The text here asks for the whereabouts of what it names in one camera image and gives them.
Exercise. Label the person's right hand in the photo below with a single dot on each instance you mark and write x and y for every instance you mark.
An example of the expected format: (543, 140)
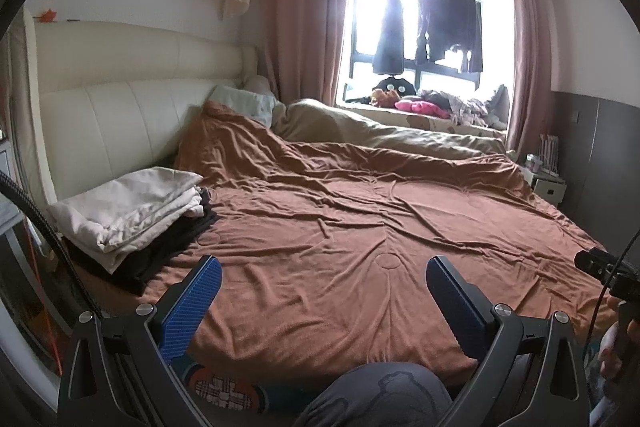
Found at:
(612, 347)

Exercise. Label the white rack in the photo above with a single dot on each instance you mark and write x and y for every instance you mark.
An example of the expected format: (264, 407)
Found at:
(549, 154)

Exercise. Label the plaid slipper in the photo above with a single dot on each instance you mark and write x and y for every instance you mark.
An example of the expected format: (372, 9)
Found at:
(220, 389)

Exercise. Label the white pillow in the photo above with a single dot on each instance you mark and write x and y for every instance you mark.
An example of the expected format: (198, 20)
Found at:
(257, 84)

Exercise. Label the small orange object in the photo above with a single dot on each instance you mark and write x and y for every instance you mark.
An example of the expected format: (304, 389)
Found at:
(48, 14)

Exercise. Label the light green pillow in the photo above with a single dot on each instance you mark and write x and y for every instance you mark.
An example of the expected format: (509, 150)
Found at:
(240, 102)

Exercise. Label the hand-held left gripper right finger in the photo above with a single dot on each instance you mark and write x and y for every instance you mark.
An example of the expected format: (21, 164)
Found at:
(450, 302)

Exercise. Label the white nightstand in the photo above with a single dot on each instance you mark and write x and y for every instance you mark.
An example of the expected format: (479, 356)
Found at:
(547, 189)

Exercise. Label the small jar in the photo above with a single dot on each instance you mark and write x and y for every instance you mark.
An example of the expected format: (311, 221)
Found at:
(534, 163)

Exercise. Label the pink cloth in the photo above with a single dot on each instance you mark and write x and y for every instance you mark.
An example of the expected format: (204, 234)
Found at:
(425, 108)

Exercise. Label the pile of light clothes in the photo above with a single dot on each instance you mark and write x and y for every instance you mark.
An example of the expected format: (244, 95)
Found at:
(465, 109)

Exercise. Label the pink curtain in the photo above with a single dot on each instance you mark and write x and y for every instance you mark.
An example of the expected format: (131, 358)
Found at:
(525, 57)
(305, 7)

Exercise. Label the beige jacket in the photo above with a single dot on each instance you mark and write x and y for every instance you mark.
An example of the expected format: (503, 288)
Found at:
(125, 207)

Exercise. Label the brown blanket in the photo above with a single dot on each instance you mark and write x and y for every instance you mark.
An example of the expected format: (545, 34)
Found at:
(350, 232)

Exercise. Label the dark hanging garment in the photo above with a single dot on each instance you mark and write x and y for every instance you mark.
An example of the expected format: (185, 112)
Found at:
(387, 37)
(462, 27)
(429, 17)

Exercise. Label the beige duvet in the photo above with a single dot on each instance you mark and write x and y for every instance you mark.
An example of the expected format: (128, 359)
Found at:
(330, 122)

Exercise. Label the grey cushion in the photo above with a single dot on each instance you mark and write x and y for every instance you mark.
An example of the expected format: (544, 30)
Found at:
(500, 107)

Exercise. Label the black plush toy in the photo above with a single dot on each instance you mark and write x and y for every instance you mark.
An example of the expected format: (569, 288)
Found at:
(395, 86)

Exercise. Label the black folded clothes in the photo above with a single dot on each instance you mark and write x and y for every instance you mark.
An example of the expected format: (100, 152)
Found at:
(150, 262)

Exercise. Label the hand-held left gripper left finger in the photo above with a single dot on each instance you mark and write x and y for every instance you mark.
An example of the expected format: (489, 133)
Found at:
(192, 302)

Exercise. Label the brown plush toy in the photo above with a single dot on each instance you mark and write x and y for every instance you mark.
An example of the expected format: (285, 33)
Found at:
(382, 98)

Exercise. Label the black framed window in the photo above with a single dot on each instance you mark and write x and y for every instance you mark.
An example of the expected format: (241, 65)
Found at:
(365, 7)

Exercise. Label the cream padded headboard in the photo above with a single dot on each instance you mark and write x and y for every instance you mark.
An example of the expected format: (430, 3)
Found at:
(125, 107)

